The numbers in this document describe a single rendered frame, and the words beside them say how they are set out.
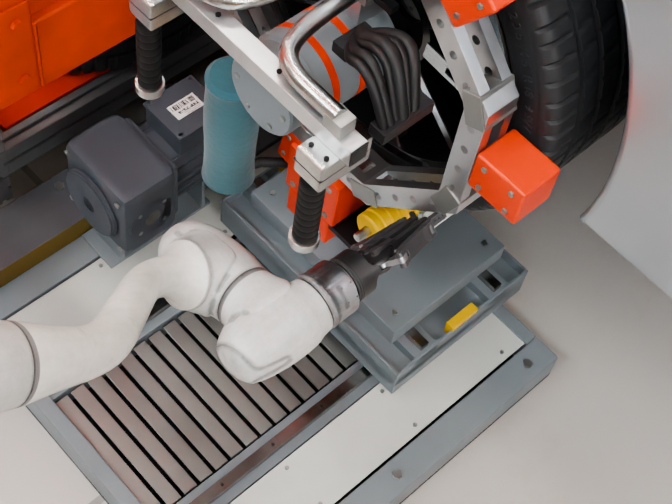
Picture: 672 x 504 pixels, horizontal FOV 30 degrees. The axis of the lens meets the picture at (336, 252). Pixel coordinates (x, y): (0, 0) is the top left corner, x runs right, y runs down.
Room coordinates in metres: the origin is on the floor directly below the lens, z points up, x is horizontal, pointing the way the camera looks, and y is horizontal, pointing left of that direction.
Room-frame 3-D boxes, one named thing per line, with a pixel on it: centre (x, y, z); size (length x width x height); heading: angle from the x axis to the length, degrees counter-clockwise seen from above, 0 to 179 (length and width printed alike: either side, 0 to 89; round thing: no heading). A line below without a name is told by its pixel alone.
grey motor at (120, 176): (1.38, 0.32, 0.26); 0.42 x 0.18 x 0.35; 142
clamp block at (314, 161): (0.97, 0.03, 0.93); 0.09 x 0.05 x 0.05; 142
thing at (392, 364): (1.37, -0.07, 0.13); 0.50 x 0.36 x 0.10; 52
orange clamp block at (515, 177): (1.05, -0.22, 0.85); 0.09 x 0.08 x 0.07; 52
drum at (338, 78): (1.18, 0.08, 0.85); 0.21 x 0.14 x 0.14; 142
